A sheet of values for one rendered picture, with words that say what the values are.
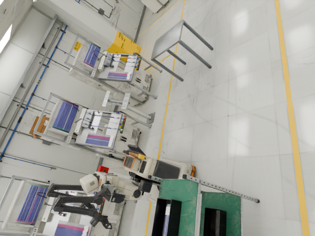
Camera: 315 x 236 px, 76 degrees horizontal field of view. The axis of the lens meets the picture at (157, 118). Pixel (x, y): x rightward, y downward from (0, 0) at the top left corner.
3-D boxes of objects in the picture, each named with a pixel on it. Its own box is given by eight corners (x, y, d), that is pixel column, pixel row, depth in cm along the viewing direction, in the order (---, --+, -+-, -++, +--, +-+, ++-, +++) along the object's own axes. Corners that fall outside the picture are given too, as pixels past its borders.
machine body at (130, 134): (142, 129, 439) (118, 119, 406) (135, 161, 410) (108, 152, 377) (127, 134, 487) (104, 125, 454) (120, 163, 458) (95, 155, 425)
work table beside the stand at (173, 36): (211, 68, 341) (178, 40, 299) (182, 81, 394) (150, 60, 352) (213, 47, 359) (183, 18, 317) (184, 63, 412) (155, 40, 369)
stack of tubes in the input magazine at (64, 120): (78, 106, 374) (64, 100, 360) (69, 131, 353) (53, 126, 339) (76, 108, 383) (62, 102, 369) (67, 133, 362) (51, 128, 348)
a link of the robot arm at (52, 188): (49, 184, 213) (48, 181, 221) (46, 197, 211) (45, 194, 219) (91, 186, 238) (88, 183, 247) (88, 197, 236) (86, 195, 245)
